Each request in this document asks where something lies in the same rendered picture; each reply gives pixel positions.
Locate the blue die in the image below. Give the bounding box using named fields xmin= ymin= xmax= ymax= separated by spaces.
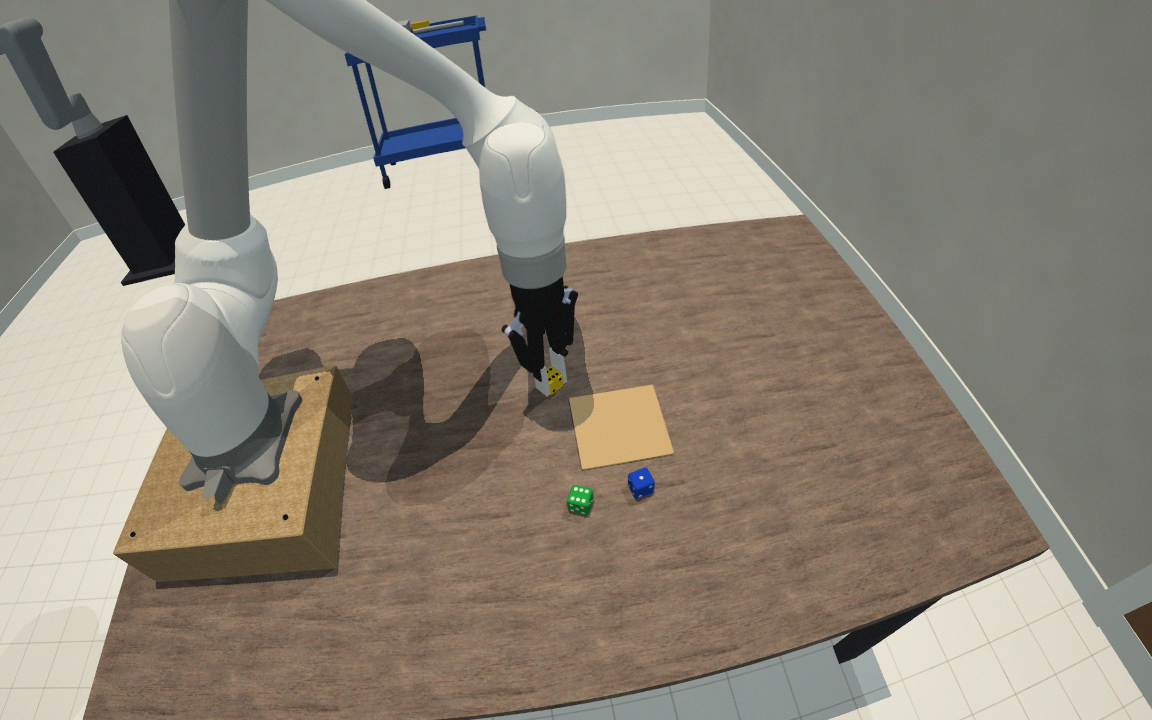
xmin=628 ymin=467 xmax=655 ymax=499

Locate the tan flat mat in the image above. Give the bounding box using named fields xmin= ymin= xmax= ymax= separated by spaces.
xmin=569 ymin=385 xmax=674 ymax=471

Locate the yellow die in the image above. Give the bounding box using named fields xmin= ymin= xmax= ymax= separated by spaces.
xmin=547 ymin=366 xmax=564 ymax=395

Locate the green die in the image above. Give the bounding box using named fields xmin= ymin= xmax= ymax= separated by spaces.
xmin=567 ymin=485 xmax=593 ymax=515

